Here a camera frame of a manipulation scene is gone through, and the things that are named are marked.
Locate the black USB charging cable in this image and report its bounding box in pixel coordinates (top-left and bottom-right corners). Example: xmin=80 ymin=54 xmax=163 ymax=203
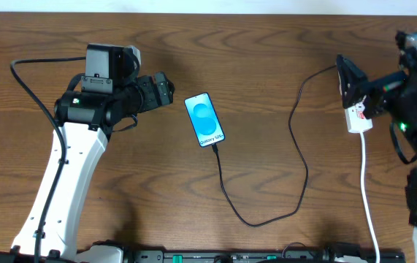
xmin=210 ymin=64 xmax=339 ymax=228

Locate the blue Galaxy smartphone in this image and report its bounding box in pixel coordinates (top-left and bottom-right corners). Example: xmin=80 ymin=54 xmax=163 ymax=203
xmin=184 ymin=93 xmax=226 ymax=148

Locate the white power strip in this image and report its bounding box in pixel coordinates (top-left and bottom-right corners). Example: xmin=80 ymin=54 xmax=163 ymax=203
xmin=345 ymin=102 xmax=373 ymax=134

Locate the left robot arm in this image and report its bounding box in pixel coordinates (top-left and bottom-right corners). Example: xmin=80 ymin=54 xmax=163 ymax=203
xmin=0 ymin=44 xmax=175 ymax=262

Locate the white power strip cord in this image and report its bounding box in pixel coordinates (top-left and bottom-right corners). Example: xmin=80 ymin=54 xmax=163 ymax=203
xmin=359 ymin=131 xmax=381 ymax=263

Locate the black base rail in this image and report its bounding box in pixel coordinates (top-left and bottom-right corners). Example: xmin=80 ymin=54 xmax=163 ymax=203
xmin=131 ymin=248 xmax=406 ymax=263

